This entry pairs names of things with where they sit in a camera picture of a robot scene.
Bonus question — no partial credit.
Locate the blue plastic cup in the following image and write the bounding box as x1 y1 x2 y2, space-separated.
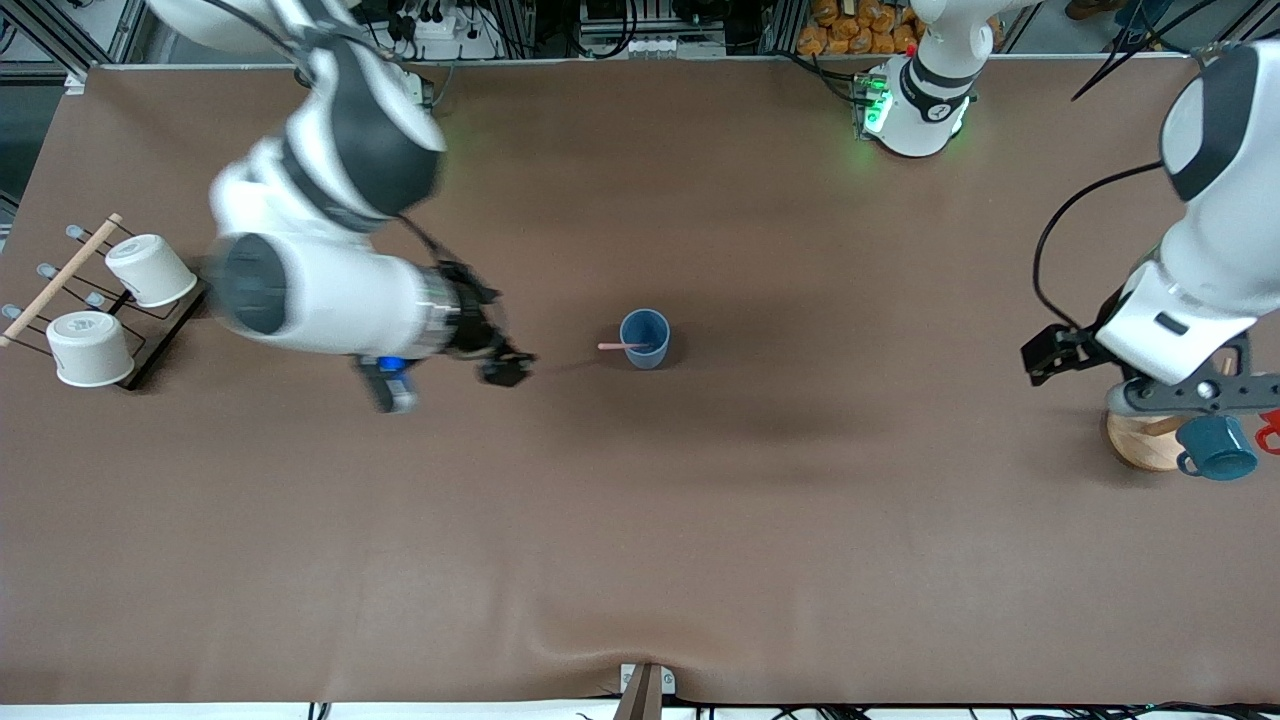
619 308 671 371

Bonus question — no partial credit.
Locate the white paper cup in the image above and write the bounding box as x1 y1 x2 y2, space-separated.
45 311 136 388
105 234 199 309

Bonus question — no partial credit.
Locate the wooden mug stand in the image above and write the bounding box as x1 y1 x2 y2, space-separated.
1104 355 1241 473

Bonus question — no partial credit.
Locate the teal enamel mug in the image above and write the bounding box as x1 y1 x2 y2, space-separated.
1175 413 1259 482

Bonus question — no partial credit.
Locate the white power strip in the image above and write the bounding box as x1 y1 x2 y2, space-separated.
395 15 501 61

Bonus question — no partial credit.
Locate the metal table clamp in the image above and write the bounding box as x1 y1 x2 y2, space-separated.
612 662 677 720

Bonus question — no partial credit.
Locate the bag of bread rolls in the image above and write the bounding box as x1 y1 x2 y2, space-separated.
797 0 926 56

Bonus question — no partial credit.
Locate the wooden rack rod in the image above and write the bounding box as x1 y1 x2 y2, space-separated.
0 212 124 348

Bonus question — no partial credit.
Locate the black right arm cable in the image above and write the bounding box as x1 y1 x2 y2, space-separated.
398 213 453 268

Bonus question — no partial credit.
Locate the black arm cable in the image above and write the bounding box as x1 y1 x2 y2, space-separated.
1032 160 1166 331
398 213 453 268

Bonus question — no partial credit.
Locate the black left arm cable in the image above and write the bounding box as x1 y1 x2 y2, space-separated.
1032 160 1166 331

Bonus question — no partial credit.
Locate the black wire cup rack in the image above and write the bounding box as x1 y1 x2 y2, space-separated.
0 225 211 391

